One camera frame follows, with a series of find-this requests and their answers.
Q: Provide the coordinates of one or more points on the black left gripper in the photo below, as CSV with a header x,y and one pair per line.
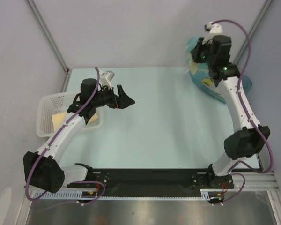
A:
x,y
124,101

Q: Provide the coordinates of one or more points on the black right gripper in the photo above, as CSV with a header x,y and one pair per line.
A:
x,y
197,53

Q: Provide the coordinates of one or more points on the yellow face towel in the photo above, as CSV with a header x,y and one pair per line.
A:
x,y
59,117

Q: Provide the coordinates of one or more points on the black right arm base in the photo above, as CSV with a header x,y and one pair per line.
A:
x,y
209,180

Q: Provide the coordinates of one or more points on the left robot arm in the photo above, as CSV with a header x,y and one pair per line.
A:
x,y
41,168

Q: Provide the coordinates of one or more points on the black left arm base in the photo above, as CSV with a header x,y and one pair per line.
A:
x,y
92,175

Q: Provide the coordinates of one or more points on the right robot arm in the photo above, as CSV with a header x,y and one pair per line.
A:
x,y
249,135

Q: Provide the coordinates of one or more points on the teal plastic basin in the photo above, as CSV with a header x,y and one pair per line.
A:
x,y
199,73

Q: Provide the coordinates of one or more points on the green towel in basin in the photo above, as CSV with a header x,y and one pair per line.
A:
x,y
191,66

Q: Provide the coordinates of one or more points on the grey yellow towel in basin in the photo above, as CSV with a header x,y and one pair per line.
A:
x,y
207,82

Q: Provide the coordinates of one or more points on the white perforated plastic basket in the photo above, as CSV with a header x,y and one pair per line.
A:
x,y
59,103

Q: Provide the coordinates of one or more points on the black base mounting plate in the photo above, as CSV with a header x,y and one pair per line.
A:
x,y
159,179

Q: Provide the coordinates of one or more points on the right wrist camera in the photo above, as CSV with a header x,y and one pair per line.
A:
x,y
213,30

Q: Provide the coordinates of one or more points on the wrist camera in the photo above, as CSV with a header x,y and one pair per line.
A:
x,y
106,78
213,30

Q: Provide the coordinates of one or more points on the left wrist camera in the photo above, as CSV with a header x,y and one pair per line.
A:
x,y
106,78

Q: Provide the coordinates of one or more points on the right rear aluminium post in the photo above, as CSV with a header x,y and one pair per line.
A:
x,y
254,28

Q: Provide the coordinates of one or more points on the aluminium post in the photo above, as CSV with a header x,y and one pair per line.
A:
x,y
46,33
254,28

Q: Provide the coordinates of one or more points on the light blue cable duct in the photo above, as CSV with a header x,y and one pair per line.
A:
x,y
139,193

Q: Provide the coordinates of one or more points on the left rear aluminium post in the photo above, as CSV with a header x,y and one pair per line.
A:
x,y
46,33

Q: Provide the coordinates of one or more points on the aluminium front frame rail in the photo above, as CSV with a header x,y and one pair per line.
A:
x,y
260,180

